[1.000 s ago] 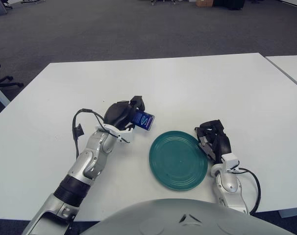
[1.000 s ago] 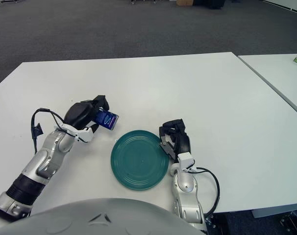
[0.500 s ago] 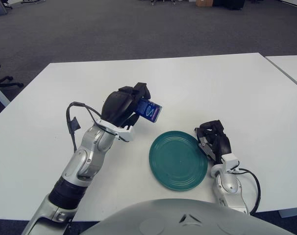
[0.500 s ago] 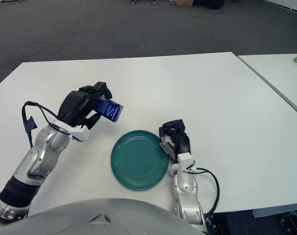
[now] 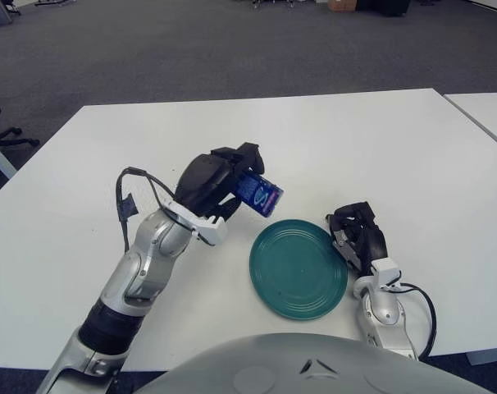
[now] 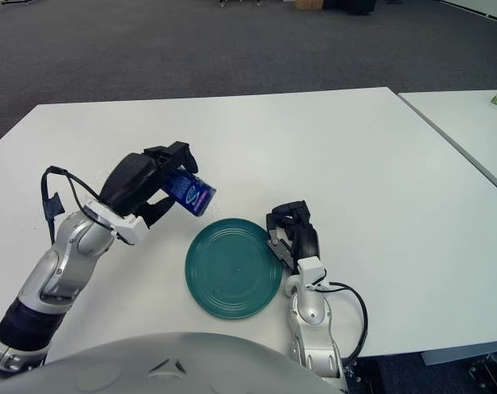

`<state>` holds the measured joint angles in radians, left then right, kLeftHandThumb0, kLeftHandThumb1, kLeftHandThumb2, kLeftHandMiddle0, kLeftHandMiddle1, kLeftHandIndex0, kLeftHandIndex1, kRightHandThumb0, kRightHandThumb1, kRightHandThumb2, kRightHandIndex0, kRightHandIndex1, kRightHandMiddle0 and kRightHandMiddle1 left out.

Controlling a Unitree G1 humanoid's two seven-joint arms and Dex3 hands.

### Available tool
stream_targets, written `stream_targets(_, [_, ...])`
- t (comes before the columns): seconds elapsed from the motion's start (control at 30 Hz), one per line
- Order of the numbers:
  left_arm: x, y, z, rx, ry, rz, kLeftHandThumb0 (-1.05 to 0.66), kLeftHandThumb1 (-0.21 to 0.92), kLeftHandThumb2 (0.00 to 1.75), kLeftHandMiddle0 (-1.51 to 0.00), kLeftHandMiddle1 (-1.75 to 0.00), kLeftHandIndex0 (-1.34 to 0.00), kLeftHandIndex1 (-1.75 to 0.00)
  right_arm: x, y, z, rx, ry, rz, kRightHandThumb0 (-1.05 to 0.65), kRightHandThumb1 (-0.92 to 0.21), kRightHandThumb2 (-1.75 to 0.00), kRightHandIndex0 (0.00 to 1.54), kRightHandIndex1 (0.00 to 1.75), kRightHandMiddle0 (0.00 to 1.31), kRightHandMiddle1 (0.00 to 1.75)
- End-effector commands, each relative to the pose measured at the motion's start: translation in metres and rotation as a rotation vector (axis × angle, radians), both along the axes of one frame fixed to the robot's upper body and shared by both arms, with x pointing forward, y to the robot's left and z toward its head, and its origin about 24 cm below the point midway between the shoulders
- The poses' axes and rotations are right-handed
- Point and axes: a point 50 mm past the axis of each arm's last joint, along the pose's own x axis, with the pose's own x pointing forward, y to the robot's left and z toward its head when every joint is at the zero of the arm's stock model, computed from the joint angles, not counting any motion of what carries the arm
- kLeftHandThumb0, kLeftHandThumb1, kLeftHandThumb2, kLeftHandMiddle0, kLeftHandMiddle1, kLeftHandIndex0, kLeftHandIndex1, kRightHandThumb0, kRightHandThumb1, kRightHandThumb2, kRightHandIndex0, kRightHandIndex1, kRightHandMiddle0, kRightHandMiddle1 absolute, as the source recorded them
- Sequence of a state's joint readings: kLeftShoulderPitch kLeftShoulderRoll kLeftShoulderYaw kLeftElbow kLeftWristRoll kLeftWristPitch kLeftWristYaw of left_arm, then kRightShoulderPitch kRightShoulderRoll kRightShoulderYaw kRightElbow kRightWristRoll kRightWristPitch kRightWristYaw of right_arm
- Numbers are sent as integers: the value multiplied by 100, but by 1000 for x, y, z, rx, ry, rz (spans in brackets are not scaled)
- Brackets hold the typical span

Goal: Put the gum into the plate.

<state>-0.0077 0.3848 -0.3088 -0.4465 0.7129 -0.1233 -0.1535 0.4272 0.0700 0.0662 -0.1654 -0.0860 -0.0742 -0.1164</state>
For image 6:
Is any green ribbed plate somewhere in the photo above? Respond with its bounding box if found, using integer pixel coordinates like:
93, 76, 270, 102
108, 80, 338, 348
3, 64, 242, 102
185, 218, 283, 320

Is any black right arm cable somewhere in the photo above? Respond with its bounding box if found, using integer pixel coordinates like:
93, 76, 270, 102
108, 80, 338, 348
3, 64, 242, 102
313, 281, 369, 366

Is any grey robot torso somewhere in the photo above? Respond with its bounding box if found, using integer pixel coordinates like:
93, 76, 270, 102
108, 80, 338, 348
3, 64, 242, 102
0, 331, 348, 394

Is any blue gum pack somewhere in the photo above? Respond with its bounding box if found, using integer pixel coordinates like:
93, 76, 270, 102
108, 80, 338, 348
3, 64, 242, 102
164, 167, 217, 218

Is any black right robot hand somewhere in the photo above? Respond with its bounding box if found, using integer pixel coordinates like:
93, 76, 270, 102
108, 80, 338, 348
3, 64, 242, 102
265, 199, 327, 289

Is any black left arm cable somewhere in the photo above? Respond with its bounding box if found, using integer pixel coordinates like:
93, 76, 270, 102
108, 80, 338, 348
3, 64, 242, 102
40, 166, 102, 247

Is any large black object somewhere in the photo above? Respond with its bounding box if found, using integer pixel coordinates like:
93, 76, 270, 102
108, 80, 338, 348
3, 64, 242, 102
324, 0, 376, 16

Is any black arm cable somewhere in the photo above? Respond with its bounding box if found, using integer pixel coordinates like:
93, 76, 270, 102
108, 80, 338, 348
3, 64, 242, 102
40, 166, 102, 247
313, 281, 369, 366

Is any white table frame beam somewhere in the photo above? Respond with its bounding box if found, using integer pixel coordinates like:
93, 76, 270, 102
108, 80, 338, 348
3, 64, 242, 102
421, 344, 497, 367

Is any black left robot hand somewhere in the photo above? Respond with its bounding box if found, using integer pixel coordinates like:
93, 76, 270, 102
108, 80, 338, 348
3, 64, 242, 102
84, 140, 199, 246

